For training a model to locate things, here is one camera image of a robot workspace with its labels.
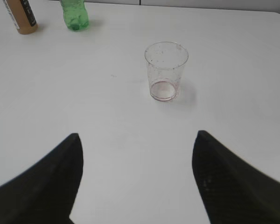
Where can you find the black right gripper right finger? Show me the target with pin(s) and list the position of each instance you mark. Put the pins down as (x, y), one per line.
(232, 191)

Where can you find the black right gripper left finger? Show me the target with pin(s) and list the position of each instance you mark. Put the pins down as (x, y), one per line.
(45, 193)

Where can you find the transparent plastic cup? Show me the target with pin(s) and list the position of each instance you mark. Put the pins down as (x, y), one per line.
(165, 65)

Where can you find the green soda bottle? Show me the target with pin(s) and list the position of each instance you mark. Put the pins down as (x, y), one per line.
(75, 14)

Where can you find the orange juice bottle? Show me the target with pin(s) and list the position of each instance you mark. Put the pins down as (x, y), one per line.
(21, 15)

